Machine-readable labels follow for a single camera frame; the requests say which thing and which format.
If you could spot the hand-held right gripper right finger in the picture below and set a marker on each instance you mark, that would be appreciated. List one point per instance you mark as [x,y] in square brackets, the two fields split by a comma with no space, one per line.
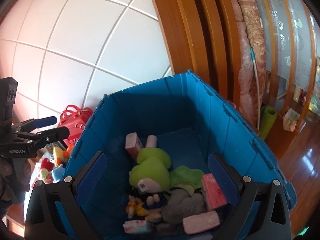
[220,175]

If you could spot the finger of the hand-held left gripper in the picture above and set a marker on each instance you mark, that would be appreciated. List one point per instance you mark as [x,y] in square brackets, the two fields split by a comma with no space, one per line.
[45,121]
[52,135]

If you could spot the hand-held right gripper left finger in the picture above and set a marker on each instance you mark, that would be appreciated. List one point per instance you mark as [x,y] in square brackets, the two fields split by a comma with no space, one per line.
[92,177]

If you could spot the green frog hat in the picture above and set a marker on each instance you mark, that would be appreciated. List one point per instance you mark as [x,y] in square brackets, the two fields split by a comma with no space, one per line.
[187,175]

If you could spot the grey plush white head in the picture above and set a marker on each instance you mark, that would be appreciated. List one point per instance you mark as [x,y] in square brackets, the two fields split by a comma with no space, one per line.
[185,205]

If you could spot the clear-wrapped pink tissue pack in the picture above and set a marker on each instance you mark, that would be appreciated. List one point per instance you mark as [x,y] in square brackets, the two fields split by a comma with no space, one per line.
[200,221]

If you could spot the white doll yellow skirt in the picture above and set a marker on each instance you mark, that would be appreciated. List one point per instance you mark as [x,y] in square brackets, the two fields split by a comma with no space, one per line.
[136,207]

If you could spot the green frog plush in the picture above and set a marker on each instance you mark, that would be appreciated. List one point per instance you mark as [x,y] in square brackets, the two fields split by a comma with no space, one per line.
[150,167]

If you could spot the teal wet wipes pack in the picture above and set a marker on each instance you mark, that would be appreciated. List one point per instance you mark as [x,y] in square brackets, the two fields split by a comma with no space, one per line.
[136,226]

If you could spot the pink roll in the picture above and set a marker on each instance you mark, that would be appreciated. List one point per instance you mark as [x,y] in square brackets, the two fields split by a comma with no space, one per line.
[152,141]

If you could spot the blue plastic crate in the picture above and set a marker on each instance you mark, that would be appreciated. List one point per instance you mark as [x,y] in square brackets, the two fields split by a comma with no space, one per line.
[160,110]

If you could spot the person's left hand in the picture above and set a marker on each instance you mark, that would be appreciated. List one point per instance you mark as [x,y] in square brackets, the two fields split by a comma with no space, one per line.
[5,167]

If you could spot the yellow duck plush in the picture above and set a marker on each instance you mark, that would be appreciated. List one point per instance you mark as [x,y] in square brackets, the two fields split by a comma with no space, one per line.
[58,155]

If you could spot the red toy suitcase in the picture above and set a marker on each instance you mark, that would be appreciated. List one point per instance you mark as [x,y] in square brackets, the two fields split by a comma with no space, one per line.
[77,125]

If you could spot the pink pig plush blue body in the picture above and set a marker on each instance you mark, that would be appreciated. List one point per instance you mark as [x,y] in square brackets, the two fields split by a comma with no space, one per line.
[58,173]

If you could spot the light green round plush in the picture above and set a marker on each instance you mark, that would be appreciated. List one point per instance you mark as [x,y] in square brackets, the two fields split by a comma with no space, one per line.
[45,173]

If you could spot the green rolled mat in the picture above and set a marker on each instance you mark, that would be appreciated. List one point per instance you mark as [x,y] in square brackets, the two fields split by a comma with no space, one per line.
[267,120]

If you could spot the floral bag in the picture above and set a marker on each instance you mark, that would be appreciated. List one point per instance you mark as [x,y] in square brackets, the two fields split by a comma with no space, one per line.
[291,120]

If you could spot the pink rolled blanket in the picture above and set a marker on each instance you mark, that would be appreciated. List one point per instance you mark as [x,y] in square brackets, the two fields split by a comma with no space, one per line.
[243,80]

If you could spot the patterned rolled rug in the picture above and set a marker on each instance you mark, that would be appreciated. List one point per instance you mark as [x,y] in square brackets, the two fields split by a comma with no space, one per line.
[252,25]

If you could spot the grey patterned curtain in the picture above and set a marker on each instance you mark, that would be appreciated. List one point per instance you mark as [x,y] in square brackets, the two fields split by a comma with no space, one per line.
[287,30]

